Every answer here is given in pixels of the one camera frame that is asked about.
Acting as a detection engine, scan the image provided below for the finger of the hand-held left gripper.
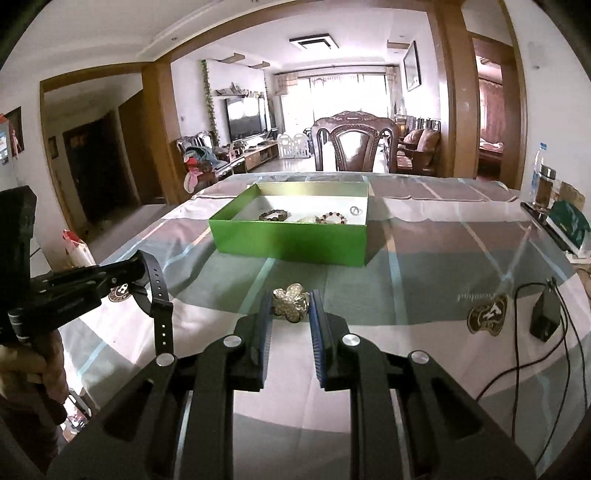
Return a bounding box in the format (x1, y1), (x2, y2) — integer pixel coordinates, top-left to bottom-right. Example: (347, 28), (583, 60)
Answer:
(95, 256), (149, 296)

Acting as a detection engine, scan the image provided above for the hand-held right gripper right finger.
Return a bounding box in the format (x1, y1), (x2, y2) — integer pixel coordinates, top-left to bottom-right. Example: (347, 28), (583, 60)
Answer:
(308, 290), (539, 480)

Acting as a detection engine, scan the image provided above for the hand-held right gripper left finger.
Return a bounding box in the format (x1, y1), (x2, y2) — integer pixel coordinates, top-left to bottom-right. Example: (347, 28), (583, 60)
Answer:
(46, 291), (274, 480)

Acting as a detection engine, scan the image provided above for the green cardboard box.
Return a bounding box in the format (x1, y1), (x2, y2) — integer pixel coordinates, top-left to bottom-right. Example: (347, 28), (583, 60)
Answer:
(209, 181), (371, 267)

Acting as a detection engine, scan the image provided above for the person's left hand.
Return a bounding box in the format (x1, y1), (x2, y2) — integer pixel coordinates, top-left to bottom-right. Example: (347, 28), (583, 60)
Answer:
(0, 330), (70, 409)

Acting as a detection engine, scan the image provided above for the pile of clothes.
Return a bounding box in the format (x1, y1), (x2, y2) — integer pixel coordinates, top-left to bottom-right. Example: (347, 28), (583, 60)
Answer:
(182, 147), (229, 192)

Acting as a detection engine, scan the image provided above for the wooden armchair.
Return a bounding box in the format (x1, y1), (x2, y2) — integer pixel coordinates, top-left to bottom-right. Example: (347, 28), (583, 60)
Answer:
(175, 131), (247, 192)

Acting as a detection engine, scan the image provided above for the wooden television cabinet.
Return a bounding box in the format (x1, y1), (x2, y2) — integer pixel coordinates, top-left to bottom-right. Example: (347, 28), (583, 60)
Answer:
(231, 138), (280, 174)

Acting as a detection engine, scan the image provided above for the white baby fence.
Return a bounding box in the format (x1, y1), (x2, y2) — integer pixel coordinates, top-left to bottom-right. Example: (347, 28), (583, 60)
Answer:
(277, 133), (311, 160)

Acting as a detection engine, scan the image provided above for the carved wooden dining chair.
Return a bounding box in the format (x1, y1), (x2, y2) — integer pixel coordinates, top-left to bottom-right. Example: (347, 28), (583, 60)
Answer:
(310, 111), (402, 174)

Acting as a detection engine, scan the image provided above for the green vine garland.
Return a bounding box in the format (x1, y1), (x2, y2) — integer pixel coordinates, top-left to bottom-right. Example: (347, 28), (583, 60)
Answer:
(200, 60), (220, 146)

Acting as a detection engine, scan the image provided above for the flat screen television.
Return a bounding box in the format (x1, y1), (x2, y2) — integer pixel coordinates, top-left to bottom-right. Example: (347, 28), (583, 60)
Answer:
(225, 95), (269, 141)

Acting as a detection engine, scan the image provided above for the brown sofa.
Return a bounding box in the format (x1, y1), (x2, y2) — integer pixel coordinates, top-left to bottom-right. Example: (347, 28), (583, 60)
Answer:
(397, 128), (441, 176)

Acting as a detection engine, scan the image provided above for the small black box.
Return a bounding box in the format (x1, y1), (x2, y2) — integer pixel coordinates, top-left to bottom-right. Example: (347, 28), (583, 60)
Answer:
(529, 291), (560, 342)

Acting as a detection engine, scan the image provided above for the glass jar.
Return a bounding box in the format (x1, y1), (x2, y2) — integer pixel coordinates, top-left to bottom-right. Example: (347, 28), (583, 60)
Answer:
(536, 166), (559, 213)

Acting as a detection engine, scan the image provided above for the clear water bottle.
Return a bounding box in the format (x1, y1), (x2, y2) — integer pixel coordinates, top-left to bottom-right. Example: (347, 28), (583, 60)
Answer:
(531, 143), (548, 199)

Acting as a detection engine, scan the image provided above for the square ceiling light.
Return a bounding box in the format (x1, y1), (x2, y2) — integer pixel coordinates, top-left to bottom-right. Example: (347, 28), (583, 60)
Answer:
(290, 34), (339, 51)

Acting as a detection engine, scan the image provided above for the framed wall photo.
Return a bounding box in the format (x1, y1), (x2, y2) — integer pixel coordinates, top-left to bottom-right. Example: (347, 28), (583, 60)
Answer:
(2, 107), (24, 160)

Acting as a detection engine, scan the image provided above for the black power adapter with cable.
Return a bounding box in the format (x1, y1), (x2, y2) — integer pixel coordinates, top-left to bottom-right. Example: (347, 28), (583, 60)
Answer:
(475, 277), (583, 467)

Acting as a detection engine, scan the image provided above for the wall shelf with ornaments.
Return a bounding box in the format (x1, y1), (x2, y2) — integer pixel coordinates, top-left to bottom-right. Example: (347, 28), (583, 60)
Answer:
(215, 82), (266, 99)

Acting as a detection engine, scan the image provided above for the framed wall picture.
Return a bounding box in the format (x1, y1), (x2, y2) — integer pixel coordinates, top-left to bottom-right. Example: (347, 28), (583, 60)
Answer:
(403, 41), (422, 92)

